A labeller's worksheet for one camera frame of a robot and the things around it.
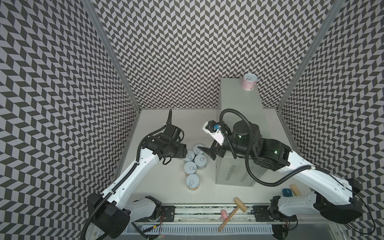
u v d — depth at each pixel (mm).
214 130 460
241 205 742
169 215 718
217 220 721
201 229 693
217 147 489
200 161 846
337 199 385
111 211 361
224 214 708
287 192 784
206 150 498
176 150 674
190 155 867
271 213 644
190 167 823
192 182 774
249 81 770
